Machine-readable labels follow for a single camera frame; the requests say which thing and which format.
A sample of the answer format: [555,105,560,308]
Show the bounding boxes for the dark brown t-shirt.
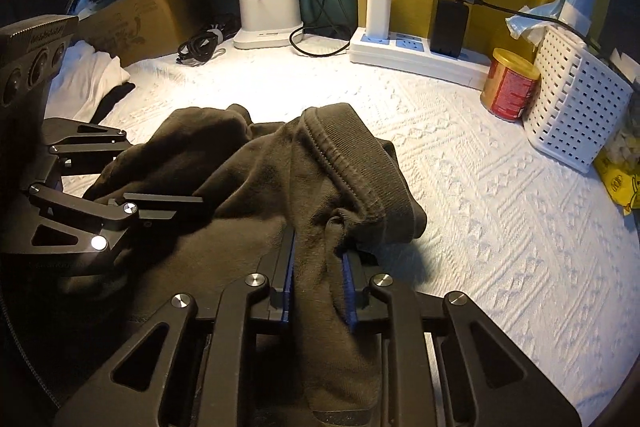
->
[63,103,426,412]

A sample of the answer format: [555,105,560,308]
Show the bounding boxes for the white garment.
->
[44,40,130,122]

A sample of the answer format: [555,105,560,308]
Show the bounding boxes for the white power strip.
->
[348,28,490,91]

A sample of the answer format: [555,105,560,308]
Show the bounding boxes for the brown cardboard box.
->
[75,0,210,67]

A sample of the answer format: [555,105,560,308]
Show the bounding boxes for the red gold tin can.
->
[480,48,540,121]

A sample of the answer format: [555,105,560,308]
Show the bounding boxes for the white charger adapter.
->
[366,0,392,39]

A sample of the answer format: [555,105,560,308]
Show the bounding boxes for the white desk lamp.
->
[232,0,303,50]

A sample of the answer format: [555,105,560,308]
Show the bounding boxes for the black charger adapter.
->
[428,0,469,58]

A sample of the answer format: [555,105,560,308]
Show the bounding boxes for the white perforated plastic basket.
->
[522,27,632,173]

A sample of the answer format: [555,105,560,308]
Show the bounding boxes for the yellow snack packet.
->
[593,150,639,216]

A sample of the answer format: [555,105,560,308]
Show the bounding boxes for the blue white crumpled tissue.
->
[506,0,596,46]

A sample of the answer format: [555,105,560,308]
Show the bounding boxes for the coiled black cable bundle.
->
[176,18,240,65]

